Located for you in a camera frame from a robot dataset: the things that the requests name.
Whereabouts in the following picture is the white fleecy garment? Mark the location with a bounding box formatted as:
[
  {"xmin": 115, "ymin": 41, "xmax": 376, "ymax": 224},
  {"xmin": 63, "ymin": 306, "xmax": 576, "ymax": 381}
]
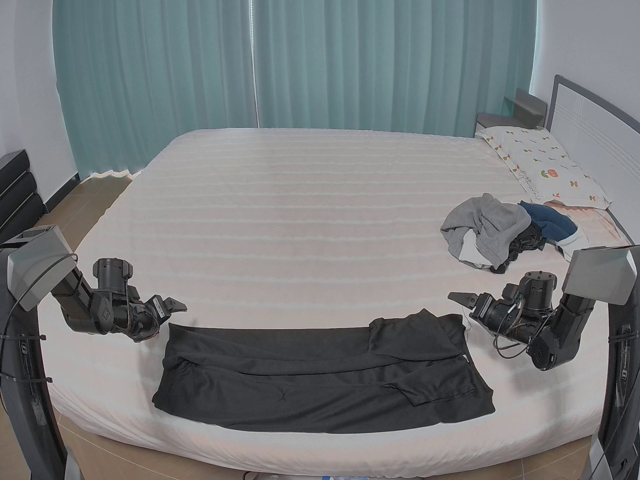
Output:
[{"xmin": 555, "ymin": 225, "xmax": 589, "ymax": 260}]

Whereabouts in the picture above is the white printed pillow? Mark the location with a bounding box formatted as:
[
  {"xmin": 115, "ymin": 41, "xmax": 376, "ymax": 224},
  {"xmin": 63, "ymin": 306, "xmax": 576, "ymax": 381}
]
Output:
[{"xmin": 475, "ymin": 125, "xmax": 614, "ymax": 210}]

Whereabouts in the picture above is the dark blue garment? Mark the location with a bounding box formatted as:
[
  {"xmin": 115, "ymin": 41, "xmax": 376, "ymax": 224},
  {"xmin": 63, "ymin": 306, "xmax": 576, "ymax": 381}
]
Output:
[{"xmin": 517, "ymin": 199, "xmax": 579, "ymax": 242}]

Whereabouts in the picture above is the black T-shirt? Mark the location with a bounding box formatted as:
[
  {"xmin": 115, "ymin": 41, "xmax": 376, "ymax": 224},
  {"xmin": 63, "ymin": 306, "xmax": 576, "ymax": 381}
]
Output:
[{"xmin": 151, "ymin": 309, "xmax": 496, "ymax": 434}]

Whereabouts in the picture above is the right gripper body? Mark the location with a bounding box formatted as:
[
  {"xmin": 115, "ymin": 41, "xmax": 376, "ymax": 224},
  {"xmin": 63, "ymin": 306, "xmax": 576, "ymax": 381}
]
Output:
[{"xmin": 473, "ymin": 292, "xmax": 524, "ymax": 340}]

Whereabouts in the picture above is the blue-green curtain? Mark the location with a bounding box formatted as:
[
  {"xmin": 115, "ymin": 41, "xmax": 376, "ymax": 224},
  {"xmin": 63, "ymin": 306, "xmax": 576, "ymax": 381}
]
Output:
[
  {"xmin": 252, "ymin": 0, "xmax": 539, "ymax": 139},
  {"xmin": 52, "ymin": 0, "xmax": 259, "ymax": 179}
]

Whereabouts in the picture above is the bed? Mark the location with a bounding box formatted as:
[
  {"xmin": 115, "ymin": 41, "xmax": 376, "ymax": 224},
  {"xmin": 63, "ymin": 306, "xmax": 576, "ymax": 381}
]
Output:
[{"xmin": 37, "ymin": 74, "xmax": 640, "ymax": 464}]

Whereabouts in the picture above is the grey bedside table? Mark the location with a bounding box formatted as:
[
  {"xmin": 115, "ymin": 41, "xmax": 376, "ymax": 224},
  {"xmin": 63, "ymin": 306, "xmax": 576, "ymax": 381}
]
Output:
[{"xmin": 475, "ymin": 88, "xmax": 549, "ymax": 132}]

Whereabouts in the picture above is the grey garment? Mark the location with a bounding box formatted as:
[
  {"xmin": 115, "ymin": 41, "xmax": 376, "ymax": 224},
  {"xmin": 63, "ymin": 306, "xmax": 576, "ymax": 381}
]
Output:
[{"xmin": 440, "ymin": 193, "xmax": 531, "ymax": 265}]

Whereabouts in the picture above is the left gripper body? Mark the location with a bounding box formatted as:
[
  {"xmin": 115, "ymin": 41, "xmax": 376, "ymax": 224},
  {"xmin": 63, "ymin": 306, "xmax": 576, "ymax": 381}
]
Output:
[{"xmin": 131, "ymin": 295, "xmax": 171, "ymax": 343}]

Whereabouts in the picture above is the black crinkled garment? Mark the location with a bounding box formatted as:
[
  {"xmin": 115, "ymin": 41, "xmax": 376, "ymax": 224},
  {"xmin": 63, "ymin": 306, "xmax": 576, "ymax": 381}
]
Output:
[{"xmin": 490, "ymin": 220, "xmax": 546, "ymax": 275}]

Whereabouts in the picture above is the black cable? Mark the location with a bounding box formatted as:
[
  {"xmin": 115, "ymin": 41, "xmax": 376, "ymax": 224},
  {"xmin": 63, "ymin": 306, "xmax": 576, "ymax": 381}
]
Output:
[
  {"xmin": 492, "ymin": 334, "xmax": 532, "ymax": 360},
  {"xmin": 0, "ymin": 253, "xmax": 79, "ymax": 364}
]

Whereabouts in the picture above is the black chest of drawers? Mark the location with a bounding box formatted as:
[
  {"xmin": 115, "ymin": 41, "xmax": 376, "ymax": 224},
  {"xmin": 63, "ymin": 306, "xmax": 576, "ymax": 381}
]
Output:
[{"xmin": 0, "ymin": 149, "xmax": 49, "ymax": 234}]

